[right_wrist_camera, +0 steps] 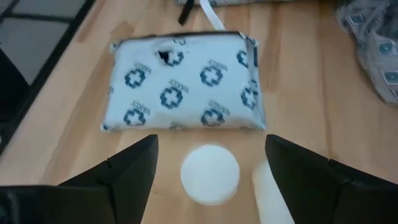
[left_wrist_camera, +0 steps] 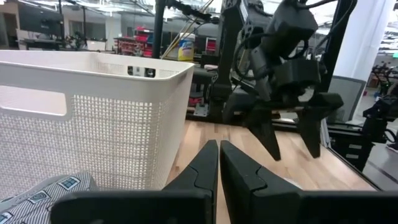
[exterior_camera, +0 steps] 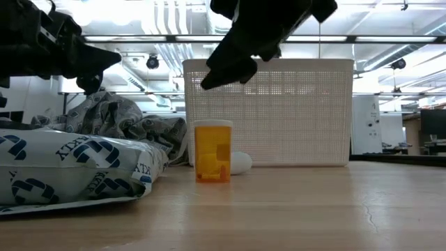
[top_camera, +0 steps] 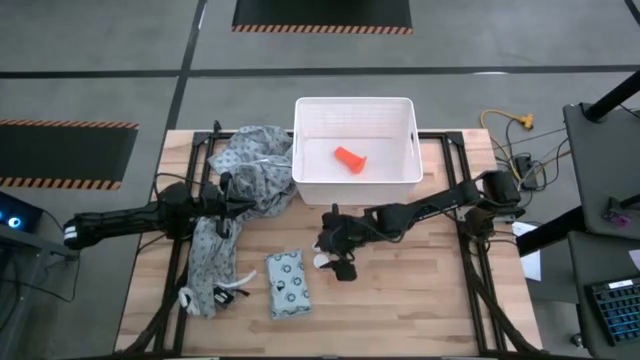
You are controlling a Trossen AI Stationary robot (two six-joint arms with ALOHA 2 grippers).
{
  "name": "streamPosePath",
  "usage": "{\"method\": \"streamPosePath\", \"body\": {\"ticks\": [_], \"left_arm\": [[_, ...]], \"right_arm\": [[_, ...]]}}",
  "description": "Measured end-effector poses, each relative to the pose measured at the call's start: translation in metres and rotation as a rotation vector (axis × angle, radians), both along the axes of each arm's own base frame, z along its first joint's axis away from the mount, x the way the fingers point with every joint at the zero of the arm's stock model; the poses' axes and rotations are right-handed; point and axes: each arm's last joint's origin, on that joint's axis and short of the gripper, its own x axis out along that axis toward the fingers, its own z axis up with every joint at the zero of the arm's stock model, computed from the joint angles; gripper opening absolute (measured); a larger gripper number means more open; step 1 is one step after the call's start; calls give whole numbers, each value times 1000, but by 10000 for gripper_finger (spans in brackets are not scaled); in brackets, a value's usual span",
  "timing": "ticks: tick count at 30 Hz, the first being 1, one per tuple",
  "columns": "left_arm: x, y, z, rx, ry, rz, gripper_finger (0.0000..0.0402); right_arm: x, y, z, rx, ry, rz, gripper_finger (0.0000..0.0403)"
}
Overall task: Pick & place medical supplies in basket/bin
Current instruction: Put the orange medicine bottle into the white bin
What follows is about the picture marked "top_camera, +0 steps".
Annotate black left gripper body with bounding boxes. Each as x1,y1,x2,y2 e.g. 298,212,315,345
201,182,237,224

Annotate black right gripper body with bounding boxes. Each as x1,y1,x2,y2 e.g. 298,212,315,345
318,209,371,257

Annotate white perforated plastic basket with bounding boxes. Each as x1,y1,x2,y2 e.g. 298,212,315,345
291,96,425,207

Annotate grey patterned hospital gown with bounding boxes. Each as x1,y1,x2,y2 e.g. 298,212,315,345
183,124,300,320

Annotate folded patterned cloth pack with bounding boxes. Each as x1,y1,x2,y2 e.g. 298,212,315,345
264,249,313,321

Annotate orange plastic pill bottle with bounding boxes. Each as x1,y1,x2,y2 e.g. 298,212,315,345
333,145,369,176

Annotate black hazard-striped floor mat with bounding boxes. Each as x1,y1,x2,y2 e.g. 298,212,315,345
231,0,414,36
0,118,141,192

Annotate white paper sheet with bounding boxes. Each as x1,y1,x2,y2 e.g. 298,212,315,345
510,220,543,282

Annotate black power strip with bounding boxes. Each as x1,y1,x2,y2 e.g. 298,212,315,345
514,153,540,191

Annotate black computer with blue light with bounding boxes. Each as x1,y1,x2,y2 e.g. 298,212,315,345
0,190,44,234

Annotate black desk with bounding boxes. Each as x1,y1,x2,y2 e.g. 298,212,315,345
562,102,640,241
567,230,640,360

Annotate black backlit keyboard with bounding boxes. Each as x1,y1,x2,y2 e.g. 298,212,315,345
584,277,640,347

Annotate small purple circuit board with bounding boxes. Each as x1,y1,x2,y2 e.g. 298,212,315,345
602,197,632,229

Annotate black slanted pole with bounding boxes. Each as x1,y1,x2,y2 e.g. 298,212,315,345
583,69,640,124

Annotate black aluminium table frame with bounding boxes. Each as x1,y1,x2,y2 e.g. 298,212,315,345
117,119,546,360

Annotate yellow extension cable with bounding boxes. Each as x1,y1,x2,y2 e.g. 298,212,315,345
479,108,536,174

